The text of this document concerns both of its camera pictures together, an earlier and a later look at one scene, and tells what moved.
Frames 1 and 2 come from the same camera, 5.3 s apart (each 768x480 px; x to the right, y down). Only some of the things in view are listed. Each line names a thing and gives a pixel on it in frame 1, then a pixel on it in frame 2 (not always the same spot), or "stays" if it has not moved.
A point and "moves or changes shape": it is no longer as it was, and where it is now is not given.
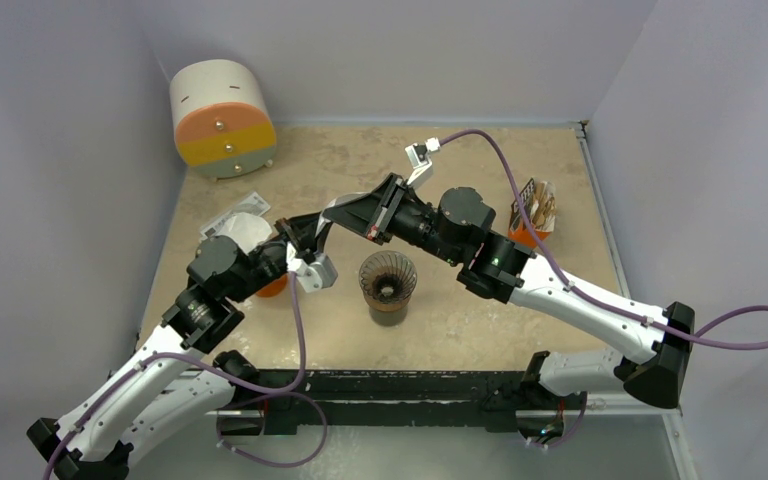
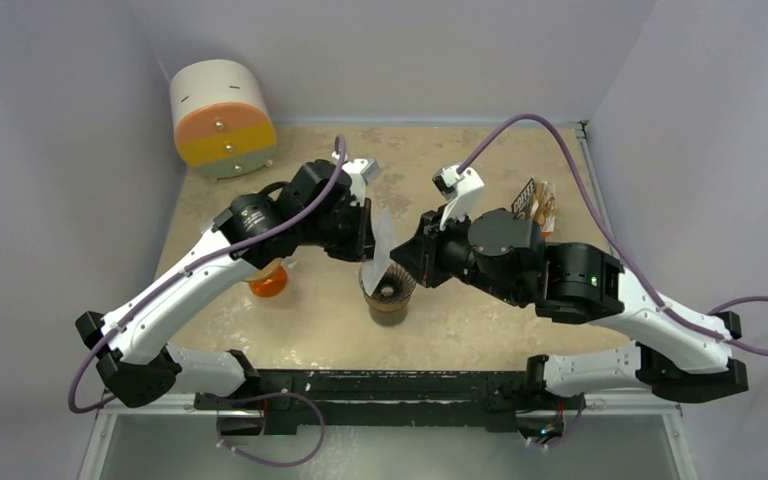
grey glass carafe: (388, 318) stays
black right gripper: (387, 209) to (428, 250)
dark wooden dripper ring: (387, 307) stays
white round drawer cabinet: (223, 125) stays
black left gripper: (301, 230) to (361, 247)
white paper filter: (322, 221) moves or changes shape
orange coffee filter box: (541, 197) stays
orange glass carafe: (273, 287) stays
